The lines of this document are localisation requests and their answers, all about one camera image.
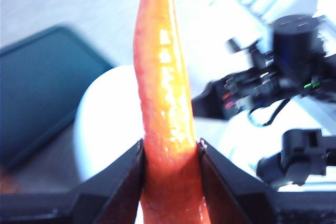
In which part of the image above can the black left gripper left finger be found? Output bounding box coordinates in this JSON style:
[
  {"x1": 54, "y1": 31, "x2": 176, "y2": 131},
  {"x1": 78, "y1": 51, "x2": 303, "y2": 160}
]
[{"x1": 0, "y1": 138, "x2": 145, "y2": 224}]

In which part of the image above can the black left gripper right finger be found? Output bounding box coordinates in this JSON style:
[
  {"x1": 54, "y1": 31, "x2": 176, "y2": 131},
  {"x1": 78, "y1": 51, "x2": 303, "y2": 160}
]
[{"x1": 198, "y1": 137, "x2": 336, "y2": 224}]

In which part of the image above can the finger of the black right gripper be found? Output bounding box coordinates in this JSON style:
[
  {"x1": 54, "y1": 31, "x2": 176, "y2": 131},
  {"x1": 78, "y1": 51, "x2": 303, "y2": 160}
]
[{"x1": 191, "y1": 80, "x2": 227, "y2": 120}]

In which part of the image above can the orange carrot with green leaves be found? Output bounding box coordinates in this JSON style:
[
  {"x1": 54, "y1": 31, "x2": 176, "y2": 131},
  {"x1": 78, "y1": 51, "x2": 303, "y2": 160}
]
[{"x1": 133, "y1": 0, "x2": 211, "y2": 224}]

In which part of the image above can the light blue round plate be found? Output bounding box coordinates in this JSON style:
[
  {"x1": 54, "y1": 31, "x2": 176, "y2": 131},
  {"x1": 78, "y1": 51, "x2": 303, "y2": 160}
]
[{"x1": 73, "y1": 65, "x2": 232, "y2": 183}]

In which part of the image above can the dark green cutting board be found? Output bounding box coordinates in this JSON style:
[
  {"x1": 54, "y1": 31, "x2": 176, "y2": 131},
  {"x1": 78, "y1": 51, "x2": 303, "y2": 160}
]
[{"x1": 0, "y1": 26, "x2": 116, "y2": 171}]

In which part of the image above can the black cable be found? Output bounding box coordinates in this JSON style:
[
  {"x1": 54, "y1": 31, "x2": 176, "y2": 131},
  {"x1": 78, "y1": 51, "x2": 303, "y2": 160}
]
[{"x1": 248, "y1": 98, "x2": 291, "y2": 127}]

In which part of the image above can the black bracket block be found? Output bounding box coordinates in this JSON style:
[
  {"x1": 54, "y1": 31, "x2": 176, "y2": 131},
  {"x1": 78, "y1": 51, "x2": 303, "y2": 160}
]
[{"x1": 256, "y1": 129, "x2": 336, "y2": 188}]

